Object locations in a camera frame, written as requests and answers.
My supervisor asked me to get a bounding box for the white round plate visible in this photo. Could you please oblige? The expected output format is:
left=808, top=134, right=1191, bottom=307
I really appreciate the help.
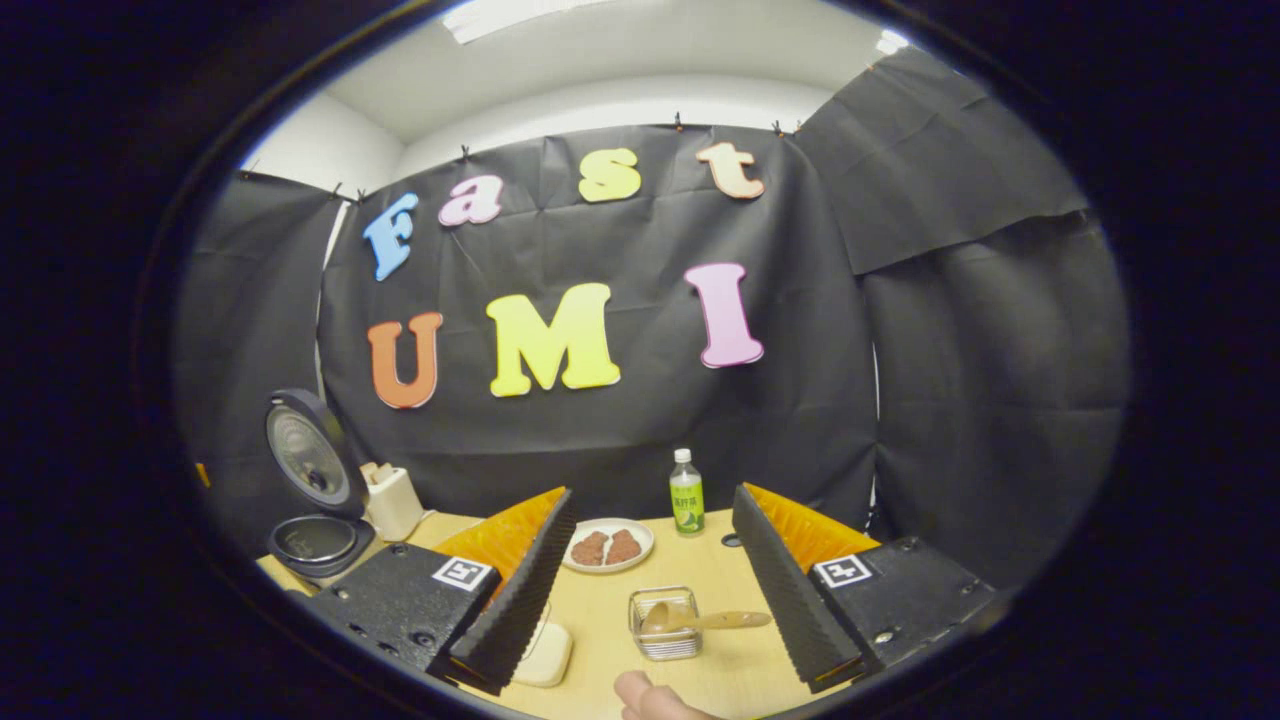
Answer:
left=560, top=517, right=656, bottom=574

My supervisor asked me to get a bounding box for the wire mesh chopstick holder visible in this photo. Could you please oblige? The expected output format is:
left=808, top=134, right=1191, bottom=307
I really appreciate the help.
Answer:
left=628, top=586, right=703, bottom=662

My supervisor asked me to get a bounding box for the black and silver rice cooker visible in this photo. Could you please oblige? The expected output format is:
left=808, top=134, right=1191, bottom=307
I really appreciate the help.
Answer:
left=264, top=388, right=376, bottom=581

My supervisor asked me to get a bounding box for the large ceiling light panel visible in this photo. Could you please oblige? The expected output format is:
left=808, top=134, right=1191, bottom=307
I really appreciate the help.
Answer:
left=442, top=0, right=601, bottom=43

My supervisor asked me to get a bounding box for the white toaster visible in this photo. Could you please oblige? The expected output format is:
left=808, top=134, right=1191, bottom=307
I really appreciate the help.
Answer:
left=360, top=461, right=425, bottom=543

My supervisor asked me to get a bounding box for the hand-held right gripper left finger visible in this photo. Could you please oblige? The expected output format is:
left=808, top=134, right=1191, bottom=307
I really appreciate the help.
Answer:
left=290, top=486, right=578, bottom=696

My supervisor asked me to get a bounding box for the black backdrop cloth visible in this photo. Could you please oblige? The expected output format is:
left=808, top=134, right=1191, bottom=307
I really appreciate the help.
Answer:
left=175, top=45, right=1131, bottom=591

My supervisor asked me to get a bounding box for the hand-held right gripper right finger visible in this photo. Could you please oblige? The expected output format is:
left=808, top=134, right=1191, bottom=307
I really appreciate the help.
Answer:
left=733, top=482, right=1016, bottom=698

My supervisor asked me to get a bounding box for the green drink bottle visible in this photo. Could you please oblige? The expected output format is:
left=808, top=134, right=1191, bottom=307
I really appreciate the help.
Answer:
left=669, top=448, right=706, bottom=536

